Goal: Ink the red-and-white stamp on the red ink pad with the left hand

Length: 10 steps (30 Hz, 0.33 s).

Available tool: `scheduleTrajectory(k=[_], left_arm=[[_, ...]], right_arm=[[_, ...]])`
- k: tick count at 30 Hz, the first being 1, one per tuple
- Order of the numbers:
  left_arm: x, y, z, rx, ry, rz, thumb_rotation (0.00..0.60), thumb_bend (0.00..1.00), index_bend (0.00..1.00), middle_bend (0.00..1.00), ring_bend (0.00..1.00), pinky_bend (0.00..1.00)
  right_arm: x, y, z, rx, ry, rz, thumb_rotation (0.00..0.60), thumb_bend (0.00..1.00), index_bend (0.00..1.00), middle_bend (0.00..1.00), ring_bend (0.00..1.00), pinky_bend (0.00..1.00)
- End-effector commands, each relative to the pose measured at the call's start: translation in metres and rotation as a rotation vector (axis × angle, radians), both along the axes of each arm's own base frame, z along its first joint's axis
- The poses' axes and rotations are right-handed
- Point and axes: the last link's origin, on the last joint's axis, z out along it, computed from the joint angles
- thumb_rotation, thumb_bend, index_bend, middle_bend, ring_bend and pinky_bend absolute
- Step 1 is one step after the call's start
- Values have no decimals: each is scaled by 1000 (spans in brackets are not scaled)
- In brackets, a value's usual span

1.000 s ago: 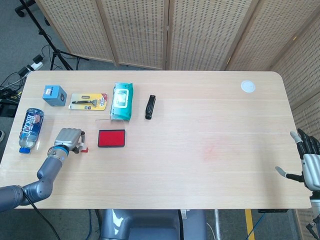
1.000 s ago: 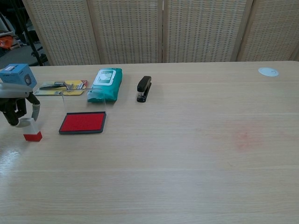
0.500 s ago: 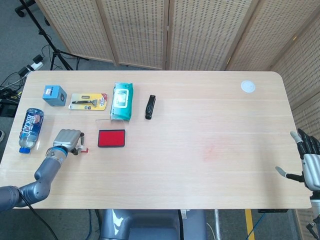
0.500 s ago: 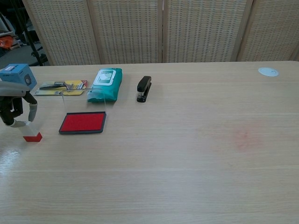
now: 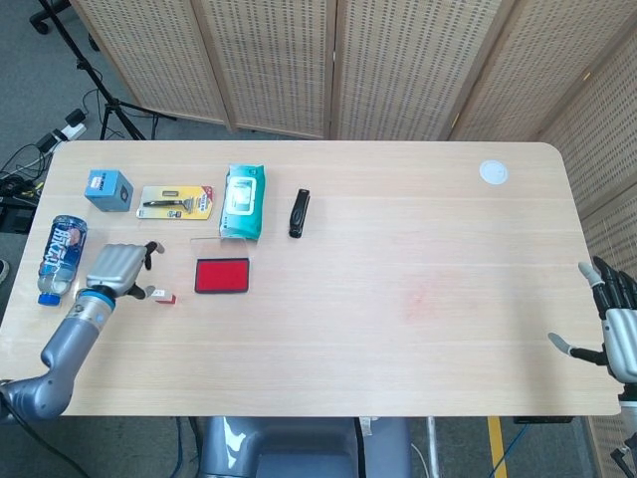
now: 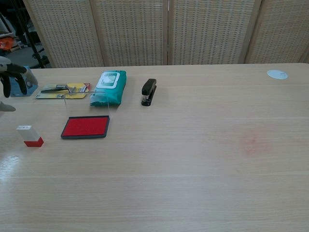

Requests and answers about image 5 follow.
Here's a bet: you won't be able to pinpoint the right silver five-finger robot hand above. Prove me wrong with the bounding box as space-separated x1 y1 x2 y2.
547 256 637 383

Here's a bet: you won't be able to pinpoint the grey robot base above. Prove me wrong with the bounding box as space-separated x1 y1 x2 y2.
198 415 414 478

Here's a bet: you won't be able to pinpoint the razor in yellow blister pack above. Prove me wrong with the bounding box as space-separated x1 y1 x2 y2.
135 184 217 221

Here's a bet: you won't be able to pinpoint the black office chair base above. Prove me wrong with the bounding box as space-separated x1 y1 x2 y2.
28 0 101 51

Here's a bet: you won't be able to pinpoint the black stapler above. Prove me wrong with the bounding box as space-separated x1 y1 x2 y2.
288 188 313 240

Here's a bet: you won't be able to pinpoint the blue label water bottle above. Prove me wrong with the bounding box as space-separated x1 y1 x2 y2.
37 214 89 307

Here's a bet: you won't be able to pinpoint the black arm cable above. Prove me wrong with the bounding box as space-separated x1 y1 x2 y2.
0 397 96 478

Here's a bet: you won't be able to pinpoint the wooden folding screen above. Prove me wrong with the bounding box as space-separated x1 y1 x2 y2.
69 0 637 478

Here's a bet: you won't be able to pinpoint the teal wet wipes pack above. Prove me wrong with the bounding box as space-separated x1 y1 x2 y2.
219 163 267 245

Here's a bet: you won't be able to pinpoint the black floor cable bundle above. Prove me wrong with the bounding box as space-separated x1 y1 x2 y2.
0 143 56 235

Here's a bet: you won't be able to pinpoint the white power strip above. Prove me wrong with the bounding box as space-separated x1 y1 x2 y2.
37 110 87 153

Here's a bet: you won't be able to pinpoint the red ink pad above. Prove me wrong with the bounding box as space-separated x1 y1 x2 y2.
193 256 252 295

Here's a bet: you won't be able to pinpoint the black tripod stand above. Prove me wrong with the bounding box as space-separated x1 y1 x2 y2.
37 0 176 141

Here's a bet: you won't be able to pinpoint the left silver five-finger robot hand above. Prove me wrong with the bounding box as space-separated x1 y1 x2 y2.
85 240 164 301

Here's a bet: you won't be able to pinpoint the clear ink pad lid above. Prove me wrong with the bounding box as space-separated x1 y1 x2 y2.
190 236 249 260

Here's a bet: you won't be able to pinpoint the blue cube box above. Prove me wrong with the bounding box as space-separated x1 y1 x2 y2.
83 168 134 214

